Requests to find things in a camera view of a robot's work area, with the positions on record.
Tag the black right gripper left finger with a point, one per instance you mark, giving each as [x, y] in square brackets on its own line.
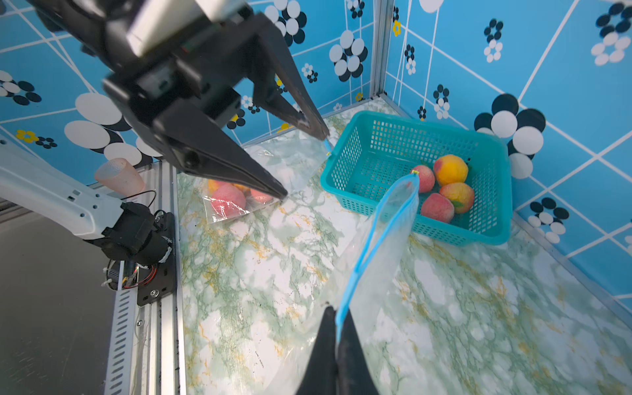
[320, 376]

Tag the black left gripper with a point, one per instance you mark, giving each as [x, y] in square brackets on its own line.
[173, 75]

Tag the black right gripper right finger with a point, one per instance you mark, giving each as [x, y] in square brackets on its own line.
[353, 375]

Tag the pink peach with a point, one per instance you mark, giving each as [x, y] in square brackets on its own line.
[228, 202]

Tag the teal plastic mesh basket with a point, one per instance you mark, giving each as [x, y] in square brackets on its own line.
[377, 150]

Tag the clear zip bag blue zipper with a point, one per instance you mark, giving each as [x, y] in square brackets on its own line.
[292, 159]

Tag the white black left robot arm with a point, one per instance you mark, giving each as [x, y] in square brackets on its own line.
[121, 229]

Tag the yellow red peach top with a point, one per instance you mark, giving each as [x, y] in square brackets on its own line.
[450, 169]

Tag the pink lumpy object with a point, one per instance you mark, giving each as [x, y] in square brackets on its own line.
[121, 177]

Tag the aluminium front rail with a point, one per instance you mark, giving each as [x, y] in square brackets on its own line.
[146, 354]

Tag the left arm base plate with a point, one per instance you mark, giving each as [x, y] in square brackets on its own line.
[152, 276]

